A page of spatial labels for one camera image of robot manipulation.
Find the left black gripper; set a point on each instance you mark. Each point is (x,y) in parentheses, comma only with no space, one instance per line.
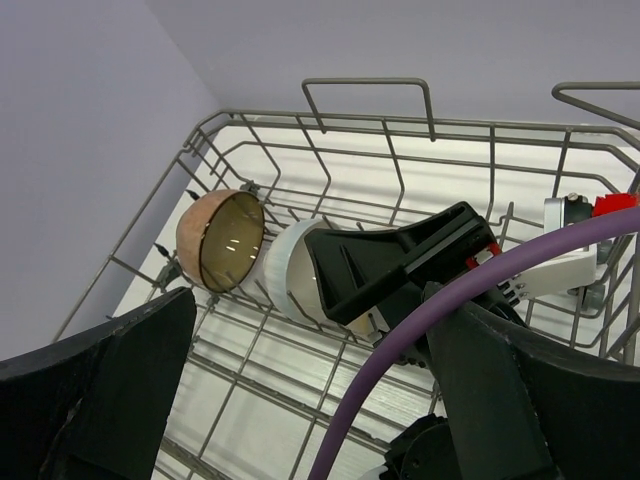
(425,450)

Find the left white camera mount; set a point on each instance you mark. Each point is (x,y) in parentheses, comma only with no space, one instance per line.
(576,268)

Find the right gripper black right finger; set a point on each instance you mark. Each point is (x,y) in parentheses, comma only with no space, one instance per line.
(521,406)

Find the grey wire dish rack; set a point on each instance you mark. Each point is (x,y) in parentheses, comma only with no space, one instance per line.
(259,388)

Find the brown wooden bowl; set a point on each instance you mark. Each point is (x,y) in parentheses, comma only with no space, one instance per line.
(218,238)

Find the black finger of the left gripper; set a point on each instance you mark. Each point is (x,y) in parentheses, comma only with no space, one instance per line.
(388,269)

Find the white round bowl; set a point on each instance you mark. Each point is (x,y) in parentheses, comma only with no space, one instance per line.
(289,276)
(369,326)

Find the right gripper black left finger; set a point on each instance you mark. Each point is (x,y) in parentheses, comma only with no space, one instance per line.
(95,405)

